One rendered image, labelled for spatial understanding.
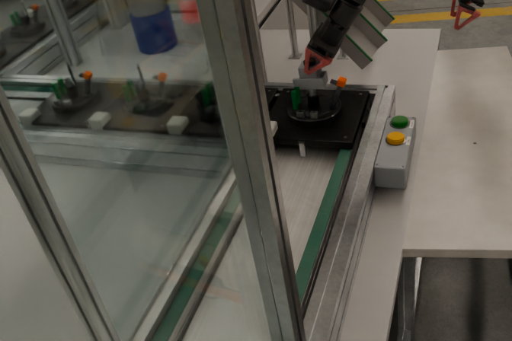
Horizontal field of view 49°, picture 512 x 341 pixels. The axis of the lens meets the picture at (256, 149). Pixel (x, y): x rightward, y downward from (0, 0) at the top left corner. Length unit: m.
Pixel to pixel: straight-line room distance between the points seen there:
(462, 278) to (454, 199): 1.02
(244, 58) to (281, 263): 0.21
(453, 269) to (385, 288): 1.23
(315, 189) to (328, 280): 0.30
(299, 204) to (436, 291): 1.13
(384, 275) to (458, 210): 0.25
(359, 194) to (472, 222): 0.25
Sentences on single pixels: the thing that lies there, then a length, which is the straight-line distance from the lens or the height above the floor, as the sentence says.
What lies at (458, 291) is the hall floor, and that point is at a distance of 2.30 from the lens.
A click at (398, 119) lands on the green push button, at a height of 0.97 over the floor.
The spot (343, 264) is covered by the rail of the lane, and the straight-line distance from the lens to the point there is 1.06.
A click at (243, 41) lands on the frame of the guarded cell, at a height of 1.57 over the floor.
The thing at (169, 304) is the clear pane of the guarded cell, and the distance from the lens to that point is 0.37.
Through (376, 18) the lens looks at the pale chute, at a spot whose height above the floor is 1.02.
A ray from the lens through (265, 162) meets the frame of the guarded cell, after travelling 0.46.
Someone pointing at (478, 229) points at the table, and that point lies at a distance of 1.28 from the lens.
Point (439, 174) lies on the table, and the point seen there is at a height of 0.86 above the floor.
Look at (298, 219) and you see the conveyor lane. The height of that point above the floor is 0.92.
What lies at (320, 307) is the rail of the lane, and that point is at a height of 0.95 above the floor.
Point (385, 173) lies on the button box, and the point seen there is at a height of 0.94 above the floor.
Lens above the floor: 1.74
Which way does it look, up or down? 35 degrees down
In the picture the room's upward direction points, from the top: 11 degrees counter-clockwise
